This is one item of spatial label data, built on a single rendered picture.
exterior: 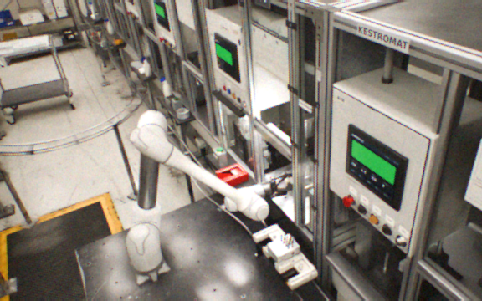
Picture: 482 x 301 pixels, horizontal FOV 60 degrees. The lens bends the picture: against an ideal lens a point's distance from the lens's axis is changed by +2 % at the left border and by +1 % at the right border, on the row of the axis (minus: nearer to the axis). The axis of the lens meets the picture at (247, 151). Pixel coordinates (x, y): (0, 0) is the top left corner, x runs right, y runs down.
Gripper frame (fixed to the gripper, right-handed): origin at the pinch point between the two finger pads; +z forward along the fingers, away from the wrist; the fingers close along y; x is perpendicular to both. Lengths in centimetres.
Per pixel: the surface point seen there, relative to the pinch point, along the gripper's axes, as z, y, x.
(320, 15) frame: -19, 100, -38
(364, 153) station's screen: -20, 62, -68
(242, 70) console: -17, 59, 23
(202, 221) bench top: -45, -35, 31
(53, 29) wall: -66, -93, 750
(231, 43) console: -19, 71, 31
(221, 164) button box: -24.7, -6.5, 42.9
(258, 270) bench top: -34, -34, -19
